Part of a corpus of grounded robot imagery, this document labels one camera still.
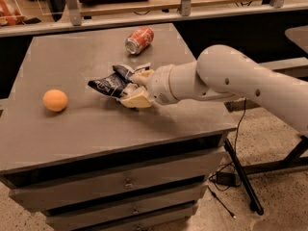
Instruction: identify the black cable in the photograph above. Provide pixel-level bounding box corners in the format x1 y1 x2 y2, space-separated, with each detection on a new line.
208 98 248 219

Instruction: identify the red soda can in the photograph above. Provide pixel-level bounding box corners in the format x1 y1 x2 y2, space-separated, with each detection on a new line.
125 27 154 55

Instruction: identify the blue chip bag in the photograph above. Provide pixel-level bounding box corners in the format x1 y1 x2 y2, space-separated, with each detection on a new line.
88 64 150 98

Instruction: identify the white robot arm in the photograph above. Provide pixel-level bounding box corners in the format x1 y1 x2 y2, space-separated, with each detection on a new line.
120 45 308 137

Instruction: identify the black metal stand leg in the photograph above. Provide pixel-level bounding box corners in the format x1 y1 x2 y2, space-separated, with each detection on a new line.
224 136 308 216

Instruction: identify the grey drawer cabinet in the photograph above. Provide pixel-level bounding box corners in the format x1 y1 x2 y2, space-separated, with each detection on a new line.
0 24 236 231

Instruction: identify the orange white object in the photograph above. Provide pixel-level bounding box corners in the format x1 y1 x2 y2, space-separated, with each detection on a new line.
0 0 25 26

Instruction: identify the metal railing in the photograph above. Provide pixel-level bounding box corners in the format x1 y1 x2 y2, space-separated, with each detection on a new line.
0 0 307 38

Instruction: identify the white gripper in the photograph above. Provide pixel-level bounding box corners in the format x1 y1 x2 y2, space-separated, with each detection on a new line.
119 64 178 109

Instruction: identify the black power adapter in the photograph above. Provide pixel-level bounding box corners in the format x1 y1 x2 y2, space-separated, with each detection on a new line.
216 171 237 187

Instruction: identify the orange fruit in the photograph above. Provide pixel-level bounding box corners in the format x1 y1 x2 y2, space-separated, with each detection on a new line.
42 90 68 112

